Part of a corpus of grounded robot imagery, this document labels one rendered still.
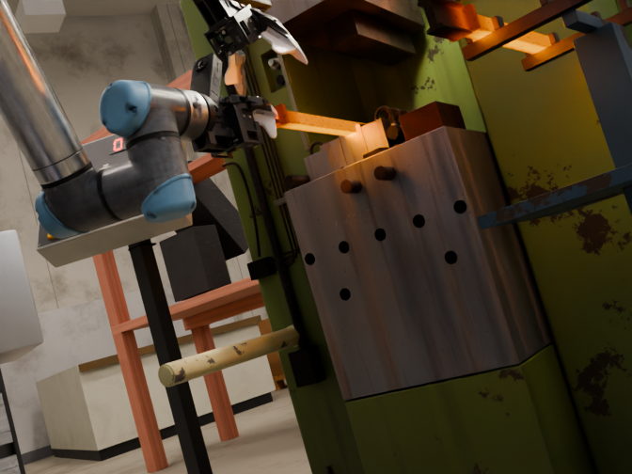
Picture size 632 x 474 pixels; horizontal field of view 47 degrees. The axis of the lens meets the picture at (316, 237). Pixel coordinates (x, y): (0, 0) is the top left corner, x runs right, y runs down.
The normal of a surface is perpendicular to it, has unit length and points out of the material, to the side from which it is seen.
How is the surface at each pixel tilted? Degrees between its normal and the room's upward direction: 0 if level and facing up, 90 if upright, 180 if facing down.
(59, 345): 90
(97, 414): 90
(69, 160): 110
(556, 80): 90
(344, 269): 90
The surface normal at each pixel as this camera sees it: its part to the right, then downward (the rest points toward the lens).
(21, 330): 0.48, -0.23
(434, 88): -0.54, 0.07
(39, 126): 0.33, 0.26
